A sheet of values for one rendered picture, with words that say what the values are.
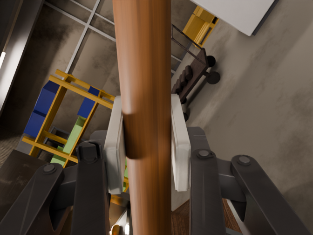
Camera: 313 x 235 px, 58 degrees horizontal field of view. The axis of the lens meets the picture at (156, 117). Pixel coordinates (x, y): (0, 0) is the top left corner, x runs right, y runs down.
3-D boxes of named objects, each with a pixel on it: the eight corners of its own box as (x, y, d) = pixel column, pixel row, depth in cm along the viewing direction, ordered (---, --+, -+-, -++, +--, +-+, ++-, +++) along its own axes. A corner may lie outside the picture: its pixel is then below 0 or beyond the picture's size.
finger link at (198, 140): (194, 179, 13) (260, 177, 13) (182, 126, 17) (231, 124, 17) (193, 204, 14) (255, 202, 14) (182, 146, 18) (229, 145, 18)
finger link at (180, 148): (176, 146, 14) (191, 145, 14) (167, 93, 20) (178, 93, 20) (175, 192, 15) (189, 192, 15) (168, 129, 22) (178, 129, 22)
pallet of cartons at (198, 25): (220, 0, 652) (205, -10, 641) (230, 1, 582) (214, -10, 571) (193, 44, 688) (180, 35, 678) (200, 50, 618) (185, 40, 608)
